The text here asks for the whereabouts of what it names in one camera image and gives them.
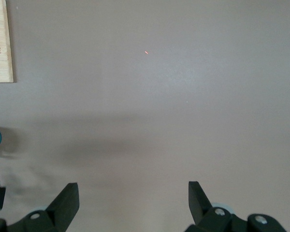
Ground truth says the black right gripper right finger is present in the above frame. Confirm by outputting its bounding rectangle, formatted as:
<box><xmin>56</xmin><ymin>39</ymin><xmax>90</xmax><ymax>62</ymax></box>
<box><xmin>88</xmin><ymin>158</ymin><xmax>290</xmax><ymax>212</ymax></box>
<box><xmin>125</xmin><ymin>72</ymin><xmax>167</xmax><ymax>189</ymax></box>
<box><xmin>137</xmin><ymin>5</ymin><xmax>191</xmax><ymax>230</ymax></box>
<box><xmin>186</xmin><ymin>181</ymin><xmax>288</xmax><ymax>232</ymax></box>

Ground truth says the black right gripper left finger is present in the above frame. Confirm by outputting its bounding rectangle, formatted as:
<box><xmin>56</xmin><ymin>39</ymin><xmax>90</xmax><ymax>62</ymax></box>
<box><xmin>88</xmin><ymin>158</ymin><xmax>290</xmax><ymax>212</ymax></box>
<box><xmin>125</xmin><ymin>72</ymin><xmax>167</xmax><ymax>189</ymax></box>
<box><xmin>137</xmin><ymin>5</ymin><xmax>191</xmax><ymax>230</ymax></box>
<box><xmin>0</xmin><ymin>182</ymin><xmax>79</xmax><ymax>232</ymax></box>

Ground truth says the bamboo cutting board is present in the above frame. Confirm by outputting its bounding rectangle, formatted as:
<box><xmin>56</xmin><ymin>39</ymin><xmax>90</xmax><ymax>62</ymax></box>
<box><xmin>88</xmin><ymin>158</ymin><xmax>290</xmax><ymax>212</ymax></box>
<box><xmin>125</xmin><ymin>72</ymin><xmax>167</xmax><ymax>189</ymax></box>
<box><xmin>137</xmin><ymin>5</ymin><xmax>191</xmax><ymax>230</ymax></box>
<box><xmin>0</xmin><ymin>0</ymin><xmax>15</xmax><ymax>84</ymax></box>

